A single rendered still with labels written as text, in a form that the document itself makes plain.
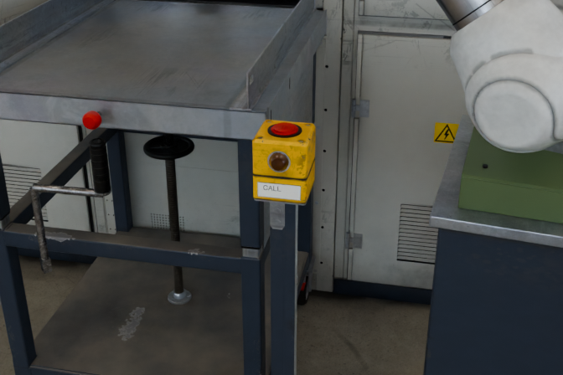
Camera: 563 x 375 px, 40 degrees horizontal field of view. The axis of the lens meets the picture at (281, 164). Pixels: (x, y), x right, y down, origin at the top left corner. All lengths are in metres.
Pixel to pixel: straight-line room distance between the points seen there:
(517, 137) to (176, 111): 0.60
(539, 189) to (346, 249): 1.09
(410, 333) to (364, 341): 0.13
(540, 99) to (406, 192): 1.10
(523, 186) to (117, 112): 0.70
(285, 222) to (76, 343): 0.87
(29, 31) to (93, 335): 0.72
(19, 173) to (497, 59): 1.68
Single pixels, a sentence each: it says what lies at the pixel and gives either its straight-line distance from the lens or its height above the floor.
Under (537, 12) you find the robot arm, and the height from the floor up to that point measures 1.08.
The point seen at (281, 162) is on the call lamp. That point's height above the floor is 0.87.
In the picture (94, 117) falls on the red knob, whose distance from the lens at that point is 1.39.
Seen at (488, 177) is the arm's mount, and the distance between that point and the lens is 1.23.
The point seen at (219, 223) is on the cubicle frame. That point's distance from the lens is 2.27.
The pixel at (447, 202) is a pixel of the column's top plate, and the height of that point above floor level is 0.75.
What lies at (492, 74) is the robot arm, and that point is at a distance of 1.06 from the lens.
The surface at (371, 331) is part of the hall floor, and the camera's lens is 2.19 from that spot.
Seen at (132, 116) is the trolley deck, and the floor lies 0.82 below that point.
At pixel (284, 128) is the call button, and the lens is 1.12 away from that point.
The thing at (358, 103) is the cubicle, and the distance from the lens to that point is 2.02.
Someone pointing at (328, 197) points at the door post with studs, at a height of 0.32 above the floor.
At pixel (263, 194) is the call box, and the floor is 0.81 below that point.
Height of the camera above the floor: 1.35
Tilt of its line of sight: 26 degrees down
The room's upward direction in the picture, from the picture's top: straight up
